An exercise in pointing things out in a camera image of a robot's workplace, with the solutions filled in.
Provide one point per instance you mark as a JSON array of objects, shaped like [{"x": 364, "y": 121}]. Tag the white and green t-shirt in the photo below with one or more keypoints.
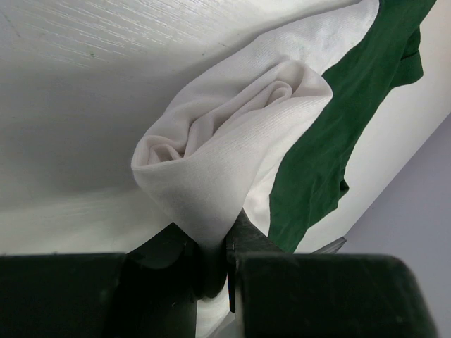
[{"x": 269, "y": 130}]

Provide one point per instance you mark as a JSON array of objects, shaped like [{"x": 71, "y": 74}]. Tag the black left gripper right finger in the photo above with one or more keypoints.
[{"x": 245, "y": 239}]

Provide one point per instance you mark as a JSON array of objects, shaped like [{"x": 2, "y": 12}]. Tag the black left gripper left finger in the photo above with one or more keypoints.
[{"x": 155, "y": 296}]

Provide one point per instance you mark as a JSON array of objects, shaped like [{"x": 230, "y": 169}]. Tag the aluminium mounting rail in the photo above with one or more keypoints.
[{"x": 331, "y": 248}]

